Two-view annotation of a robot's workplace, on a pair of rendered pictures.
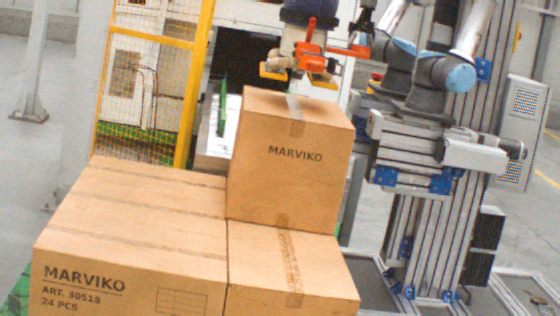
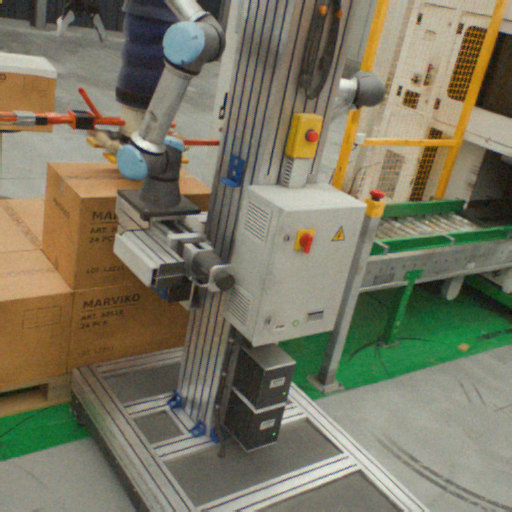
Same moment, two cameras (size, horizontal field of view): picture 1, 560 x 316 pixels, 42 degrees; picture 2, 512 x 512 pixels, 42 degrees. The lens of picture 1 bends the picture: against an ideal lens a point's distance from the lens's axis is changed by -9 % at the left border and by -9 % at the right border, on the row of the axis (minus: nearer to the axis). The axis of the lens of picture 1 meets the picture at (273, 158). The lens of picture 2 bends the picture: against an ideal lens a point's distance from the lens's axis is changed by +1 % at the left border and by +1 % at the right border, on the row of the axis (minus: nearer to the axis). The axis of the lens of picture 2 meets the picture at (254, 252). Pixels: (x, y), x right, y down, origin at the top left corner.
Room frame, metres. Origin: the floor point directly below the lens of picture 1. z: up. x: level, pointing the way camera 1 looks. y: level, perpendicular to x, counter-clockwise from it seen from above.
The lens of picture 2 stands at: (2.01, -2.57, 1.85)
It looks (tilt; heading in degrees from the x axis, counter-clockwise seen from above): 23 degrees down; 56
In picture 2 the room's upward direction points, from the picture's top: 12 degrees clockwise
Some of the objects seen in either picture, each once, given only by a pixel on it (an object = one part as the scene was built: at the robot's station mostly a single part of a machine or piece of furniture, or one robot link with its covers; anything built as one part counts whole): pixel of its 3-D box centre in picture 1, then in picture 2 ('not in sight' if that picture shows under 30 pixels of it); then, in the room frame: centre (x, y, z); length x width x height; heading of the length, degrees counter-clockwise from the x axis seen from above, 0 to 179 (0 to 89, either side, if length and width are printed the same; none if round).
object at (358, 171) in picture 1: (357, 174); (348, 297); (4.02, -0.45, 0.50); 0.07 x 0.07 x 1.00; 6
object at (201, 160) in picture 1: (272, 171); not in sight; (3.39, -0.01, 0.58); 0.70 x 0.03 x 0.06; 96
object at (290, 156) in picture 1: (285, 155); (127, 221); (3.02, -0.04, 0.74); 0.60 x 0.40 x 0.40; 4
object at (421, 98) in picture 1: (425, 97); (161, 185); (2.93, -0.53, 1.09); 0.15 x 0.15 x 0.10
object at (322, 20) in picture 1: (309, 17); (144, 94); (3.03, -0.03, 1.30); 0.23 x 0.23 x 0.04
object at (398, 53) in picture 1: (401, 53); not in sight; (3.43, -0.47, 1.20); 0.13 x 0.12 x 0.14; 64
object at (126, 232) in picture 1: (192, 265); (30, 279); (2.69, 0.22, 0.34); 1.20 x 1.00 x 0.40; 6
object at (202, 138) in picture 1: (203, 125); not in sight; (4.52, 0.44, 0.50); 2.31 x 0.05 x 0.19; 6
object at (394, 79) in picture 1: (398, 79); not in sight; (3.43, -0.47, 1.09); 0.15 x 0.15 x 0.10
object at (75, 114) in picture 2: (306, 51); (81, 119); (2.78, -0.05, 1.18); 0.10 x 0.08 x 0.06; 93
